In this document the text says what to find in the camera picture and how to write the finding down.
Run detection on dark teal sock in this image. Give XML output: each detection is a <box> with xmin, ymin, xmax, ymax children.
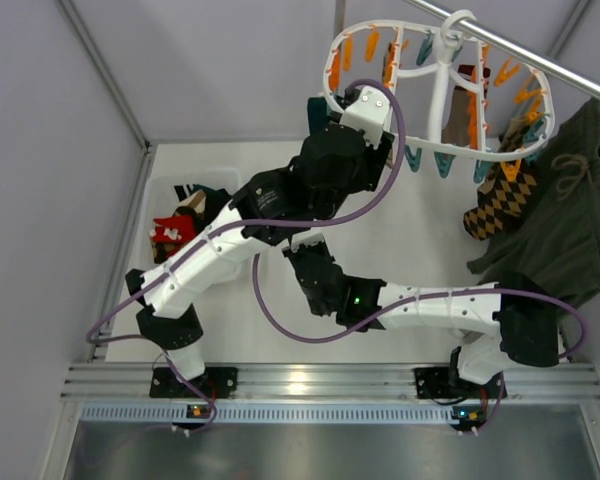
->
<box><xmin>306</xmin><ymin>96</ymin><xmax>340</xmax><ymax>135</ymax></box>

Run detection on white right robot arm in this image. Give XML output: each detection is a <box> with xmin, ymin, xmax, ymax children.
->
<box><xmin>283</xmin><ymin>235</ymin><xmax>559</xmax><ymax>388</ymax></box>

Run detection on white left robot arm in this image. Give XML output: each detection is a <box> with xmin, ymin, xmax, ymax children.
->
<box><xmin>125</xmin><ymin>122</ymin><xmax>404</xmax><ymax>382</ymax></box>

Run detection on white oval clip hanger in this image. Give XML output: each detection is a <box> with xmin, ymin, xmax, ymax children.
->
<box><xmin>322</xmin><ymin>9</ymin><xmax>555</xmax><ymax>164</ymax></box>

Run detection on black socks pile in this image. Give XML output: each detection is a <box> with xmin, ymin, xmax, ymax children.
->
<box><xmin>174</xmin><ymin>184</ymin><xmax>231</xmax><ymax>230</ymax></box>

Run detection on plain tan hanging sock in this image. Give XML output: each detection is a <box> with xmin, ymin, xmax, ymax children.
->
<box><xmin>441</xmin><ymin>84</ymin><xmax>471</xmax><ymax>147</ymax></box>

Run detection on white drying rack stand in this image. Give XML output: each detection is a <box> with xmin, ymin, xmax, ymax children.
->
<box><xmin>333</xmin><ymin>0</ymin><xmax>347</xmax><ymax>38</ymax></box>

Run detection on red white sock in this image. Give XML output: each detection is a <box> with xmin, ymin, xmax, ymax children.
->
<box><xmin>149</xmin><ymin>215</ymin><xmax>197</xmax><ymax>245</ymax></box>

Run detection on orange brown argyle sock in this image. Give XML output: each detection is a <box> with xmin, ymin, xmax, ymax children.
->
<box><xmin>463</xmin><ymin>162</ymin><xmax>539</xmax><ymax>241</ymax></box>

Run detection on white plastic laundry basket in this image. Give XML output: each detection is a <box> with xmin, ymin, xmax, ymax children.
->
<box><xmin>134</xmin><ymin>168</ymin><xmax>242</xmax><ymax>270</ymax></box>

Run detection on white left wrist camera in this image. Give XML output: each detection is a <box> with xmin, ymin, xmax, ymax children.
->
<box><xmin>339</xmin><ymin>86</ymin><xmax>391</xmax><ymax>149</ymax></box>

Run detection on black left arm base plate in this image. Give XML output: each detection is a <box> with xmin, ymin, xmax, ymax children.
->
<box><xmin>149</xmin><ymin>367</ymin><xmax>238</xmax><ymax>400</ymax></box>

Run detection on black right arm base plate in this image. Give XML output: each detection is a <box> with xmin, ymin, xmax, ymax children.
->
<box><xmin>413</xmin><ymin>367</ymin><xmax>501</xmax><ymax>402</ymax></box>

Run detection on dark green drawstring shorts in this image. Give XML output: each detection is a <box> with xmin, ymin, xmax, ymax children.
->
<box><xmin>467</xmin><ymin>99</ymin><xmax>600</xmax><ymax>307</ymax></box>

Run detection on silver metal hanging rail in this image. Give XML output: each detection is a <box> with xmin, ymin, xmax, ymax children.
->
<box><xmin>408</xmin><ymin>1</ymin><xmax>600</xmax><ymax>99</ymax></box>

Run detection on aluminium mounting rail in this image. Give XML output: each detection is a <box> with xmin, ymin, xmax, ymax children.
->
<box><xmin>61</xmin><ymin>363</ymin><xmax>600</xmax><ymax>404</ymax></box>

